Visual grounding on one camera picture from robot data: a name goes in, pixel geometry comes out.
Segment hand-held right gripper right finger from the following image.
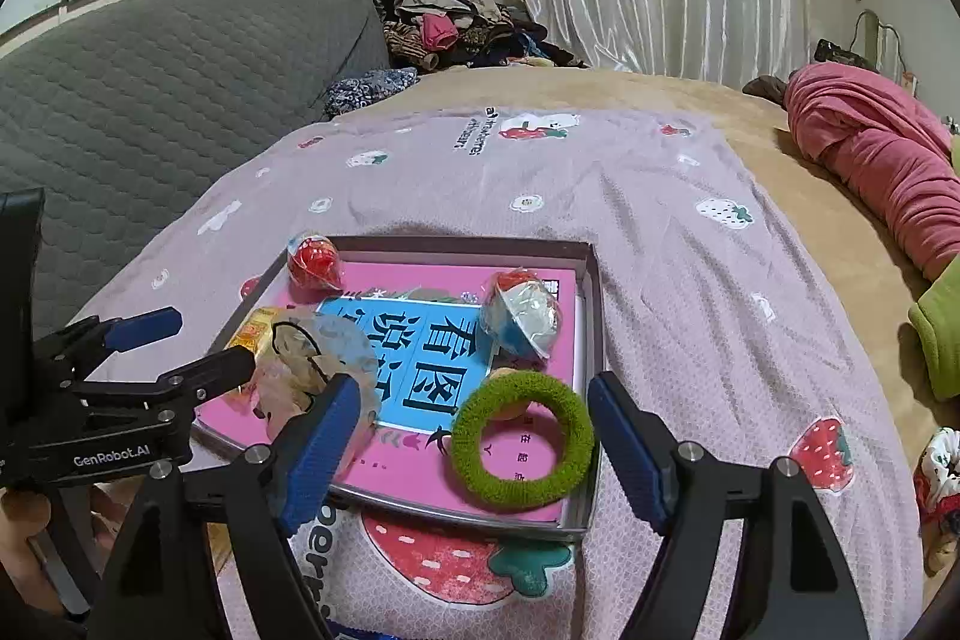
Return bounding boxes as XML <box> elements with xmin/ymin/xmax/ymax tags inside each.
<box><xmin>586</xmin><ymin>371</ymin><xmax>871</xmax><ymax>640</ymax></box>

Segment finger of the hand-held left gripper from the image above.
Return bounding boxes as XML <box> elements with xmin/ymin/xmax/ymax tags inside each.
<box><xmin>67</xmin><ymin>346</ymin><xmax>257</xmax><ymax>412</ymax></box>
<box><xmin>34</xmin><ymin>308</ymin><xmax>185</xmax><ymax>378</ymax></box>

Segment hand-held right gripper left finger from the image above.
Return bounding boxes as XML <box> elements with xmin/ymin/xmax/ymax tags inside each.
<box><xmin>86</xmin><ymin>374</ymin><xmax>365</xmax><ymax>640</ymax></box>

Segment yellow snack packet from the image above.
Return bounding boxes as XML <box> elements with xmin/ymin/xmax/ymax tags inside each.
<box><xmin>229</xmin><ymin>308</ymin><xmax>301</xmax><ymax>360</ymax></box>

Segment grey shallow box tray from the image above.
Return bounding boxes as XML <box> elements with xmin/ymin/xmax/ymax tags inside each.
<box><xmin>191</xmin><ymin>235</ymin><xmax>607</xmax><ymax>542</ymax></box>

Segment beige organza scrunchie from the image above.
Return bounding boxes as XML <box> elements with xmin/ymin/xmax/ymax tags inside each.
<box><xmin>251</xmin><ymin>310</ymin><xmax>380</xmax><ymax>453</ymax></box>

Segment green fuzzy ring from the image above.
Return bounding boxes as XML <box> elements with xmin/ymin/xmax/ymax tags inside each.
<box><xmin>451</xmin><ymin>374</ymin><xmax>596</xmax><ymax>512</ymax></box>

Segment person's left hand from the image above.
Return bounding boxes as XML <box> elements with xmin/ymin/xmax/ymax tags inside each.
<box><xmin>0</xmin><ymin>488</ymin><xmax>57</xmax><ymax>611</ymax></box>

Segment pink children's book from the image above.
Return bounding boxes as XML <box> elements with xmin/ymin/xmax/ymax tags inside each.
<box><xmin>196</xmin><ymin>261</ymin><xmax>578</xmax><ymax>525</ymax></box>

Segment red toy egg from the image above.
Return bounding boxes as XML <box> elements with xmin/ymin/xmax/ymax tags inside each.
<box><xmin>287</xmin><ymin>235</ymin><xmax>344</xmax><ymax>295</ymax></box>

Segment blue and white toy egg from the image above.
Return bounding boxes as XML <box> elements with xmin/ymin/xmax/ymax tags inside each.
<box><xmin>480</xmin><ymin>269</ymin><xmax>562</xmax><ymax>358</ymax></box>

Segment purple strawberry print blanket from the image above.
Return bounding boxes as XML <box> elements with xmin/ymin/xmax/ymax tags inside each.
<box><xmin>67</xmin><ymin>104</ymin><xmax>923</xmax><ymax>640</ymax></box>

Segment grey quilted headboard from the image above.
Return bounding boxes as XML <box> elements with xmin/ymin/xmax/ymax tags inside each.
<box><xmin>0</xmin><ymin>0</ymin><xmax>391</xmax><ymax>341</ymax></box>

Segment white red floral cloth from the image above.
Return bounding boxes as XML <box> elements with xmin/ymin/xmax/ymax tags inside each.
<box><xmin>911</xmin><ymin>426</ymin><xmax>960</xmax><ymax>573</ymax></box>

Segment blue patterned cloth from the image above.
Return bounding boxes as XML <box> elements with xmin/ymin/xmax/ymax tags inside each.
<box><xmin>324</xmin><ymin>68</ymin><xmax>419</xmax><ymax>120</ymax></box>

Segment green fleece blanket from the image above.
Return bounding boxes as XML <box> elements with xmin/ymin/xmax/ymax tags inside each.
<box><xmin>907</xmin><ymin>137</ymin><xmax>960</xmax><ymax>401</ymax></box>

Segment dark brown cloth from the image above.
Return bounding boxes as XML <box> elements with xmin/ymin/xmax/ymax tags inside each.
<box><xmin>742</xmin><ymin>74</ymin><xmax>790</xmax><ymax>105</ymax></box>

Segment pink quilt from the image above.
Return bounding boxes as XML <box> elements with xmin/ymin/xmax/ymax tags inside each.
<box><xmin>784</xmin><ymin>62</ymin><xmax>960</xmax><ymax>281</ymax></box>

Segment pile of clothes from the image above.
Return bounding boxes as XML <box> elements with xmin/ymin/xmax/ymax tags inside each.
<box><xmin>364</xmin><ymin>0</ymin><xmax>593</xmax><ymax>71</ymax></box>

